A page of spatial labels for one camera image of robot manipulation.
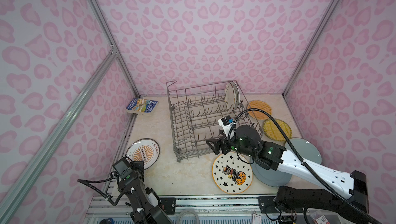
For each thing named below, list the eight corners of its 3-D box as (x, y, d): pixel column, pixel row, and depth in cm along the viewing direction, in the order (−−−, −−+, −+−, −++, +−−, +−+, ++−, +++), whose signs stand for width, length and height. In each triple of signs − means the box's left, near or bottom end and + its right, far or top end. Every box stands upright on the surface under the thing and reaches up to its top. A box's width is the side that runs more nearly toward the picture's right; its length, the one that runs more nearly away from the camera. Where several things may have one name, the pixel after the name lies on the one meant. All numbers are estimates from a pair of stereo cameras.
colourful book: (123, 112, 113) (121, 109, 110) (131, 100, 121) (129, 97, 118) (153, 116, 110) (151, 113, 108) (159, 103, 118) (158, 100, 115)
